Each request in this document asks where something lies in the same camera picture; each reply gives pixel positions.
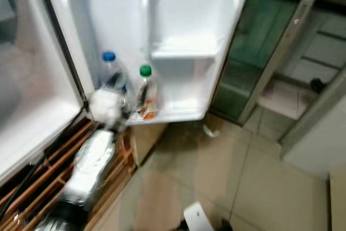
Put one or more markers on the clear bottle with blue cap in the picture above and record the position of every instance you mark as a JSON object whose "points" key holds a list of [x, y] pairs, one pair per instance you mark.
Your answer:
{"points": [[111, 70]]}

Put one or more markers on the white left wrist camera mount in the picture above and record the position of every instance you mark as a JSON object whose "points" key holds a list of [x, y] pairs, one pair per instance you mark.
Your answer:
{"points": [[106, 106]]}

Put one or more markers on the grey metal door frame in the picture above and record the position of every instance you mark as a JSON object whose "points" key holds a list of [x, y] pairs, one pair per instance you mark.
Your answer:
{"points": [[289, 36]]}

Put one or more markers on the small curved metal piece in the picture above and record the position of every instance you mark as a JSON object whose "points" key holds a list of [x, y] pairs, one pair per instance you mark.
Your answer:
{"points": [[211, 131]]}

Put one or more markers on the clear bottle with green cap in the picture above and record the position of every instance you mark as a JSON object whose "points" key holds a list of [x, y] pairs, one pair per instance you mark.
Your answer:
{"points": [[146, 93]]}

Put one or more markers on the small black object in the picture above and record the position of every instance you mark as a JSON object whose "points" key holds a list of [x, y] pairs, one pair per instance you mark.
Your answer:
{"points": [[318, 85]]}

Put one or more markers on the wooden slatted rack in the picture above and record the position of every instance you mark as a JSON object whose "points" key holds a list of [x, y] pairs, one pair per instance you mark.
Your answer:
{"points": [[54, 166]]}

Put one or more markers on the white-lined fridge door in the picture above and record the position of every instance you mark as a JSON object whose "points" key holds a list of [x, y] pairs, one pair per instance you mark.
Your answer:
{"points": [[184, 25]]}

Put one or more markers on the green glass sliding door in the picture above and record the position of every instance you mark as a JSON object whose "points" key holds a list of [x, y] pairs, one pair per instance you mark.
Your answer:
{"points": [[259, 36]]}

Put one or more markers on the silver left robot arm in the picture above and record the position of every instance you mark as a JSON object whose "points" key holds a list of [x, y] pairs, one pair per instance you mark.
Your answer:
{"points": [[89, 169]]}

